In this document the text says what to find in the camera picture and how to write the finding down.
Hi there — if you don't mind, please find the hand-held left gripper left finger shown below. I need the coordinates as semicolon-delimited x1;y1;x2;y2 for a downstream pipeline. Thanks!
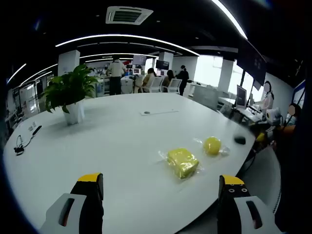
40;173;104;234

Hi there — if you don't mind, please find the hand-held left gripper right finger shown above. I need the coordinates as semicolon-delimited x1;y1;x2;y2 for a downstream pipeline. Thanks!
216;174;281;234

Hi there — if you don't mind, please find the clear plastic bag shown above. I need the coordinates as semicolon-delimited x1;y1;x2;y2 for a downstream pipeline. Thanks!
194;136;231;157

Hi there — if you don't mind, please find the yellow round silicone block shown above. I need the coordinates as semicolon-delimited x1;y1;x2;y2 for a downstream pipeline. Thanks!
203;136;222;156

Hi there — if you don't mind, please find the yellow square silicone block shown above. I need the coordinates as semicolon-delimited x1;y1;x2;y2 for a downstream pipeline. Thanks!
167;148;199;180

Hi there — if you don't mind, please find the white plant pot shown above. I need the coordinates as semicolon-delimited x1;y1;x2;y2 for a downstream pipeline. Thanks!
62;99;85;126

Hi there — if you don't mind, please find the desktop computer monitor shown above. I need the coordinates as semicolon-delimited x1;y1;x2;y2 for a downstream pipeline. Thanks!
236;84;248;110

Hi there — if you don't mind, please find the green leafy plant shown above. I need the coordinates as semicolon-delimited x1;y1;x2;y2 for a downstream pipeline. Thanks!
41;63;99;114

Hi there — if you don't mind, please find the white mesh office chair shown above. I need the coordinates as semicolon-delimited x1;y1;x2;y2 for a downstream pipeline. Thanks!
167;78;182;95
148;76;165;94

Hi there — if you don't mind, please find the long curved ceiling light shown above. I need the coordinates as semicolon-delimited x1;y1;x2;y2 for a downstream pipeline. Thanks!
55;34;200;57

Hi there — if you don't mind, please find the straight ceiling light strip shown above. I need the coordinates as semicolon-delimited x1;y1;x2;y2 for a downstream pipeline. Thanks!
211;0;248;40

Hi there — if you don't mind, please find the ceiling air conditioner vent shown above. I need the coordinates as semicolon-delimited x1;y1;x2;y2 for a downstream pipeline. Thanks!
105;6;154;25

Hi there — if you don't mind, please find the black thin cable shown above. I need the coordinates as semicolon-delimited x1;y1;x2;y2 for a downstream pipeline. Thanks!
13;134;35;155

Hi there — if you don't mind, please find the white table cable cover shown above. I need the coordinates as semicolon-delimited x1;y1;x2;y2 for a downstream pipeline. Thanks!
140;109;179;116

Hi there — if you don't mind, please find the wall-mounted monitor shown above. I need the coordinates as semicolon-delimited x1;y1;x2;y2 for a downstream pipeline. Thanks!
132;55;148;67
156;59;170;70

